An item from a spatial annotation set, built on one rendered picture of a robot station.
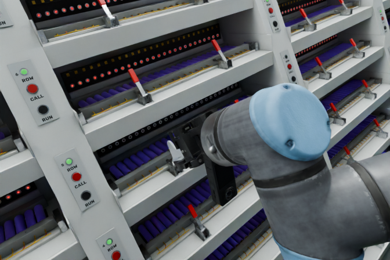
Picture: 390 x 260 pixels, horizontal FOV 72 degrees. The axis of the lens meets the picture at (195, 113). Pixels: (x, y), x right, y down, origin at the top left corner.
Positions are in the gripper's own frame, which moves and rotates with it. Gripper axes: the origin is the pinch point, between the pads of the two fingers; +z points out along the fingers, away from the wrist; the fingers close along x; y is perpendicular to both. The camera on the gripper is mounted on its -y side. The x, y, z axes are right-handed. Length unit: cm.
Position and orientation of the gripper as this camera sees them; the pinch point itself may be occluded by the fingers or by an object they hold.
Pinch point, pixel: (181, 159)
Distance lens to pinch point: 62.2
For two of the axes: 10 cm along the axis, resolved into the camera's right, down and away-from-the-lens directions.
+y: -4.6, -8.9, 0.0
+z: -4.3, 2.3, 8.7
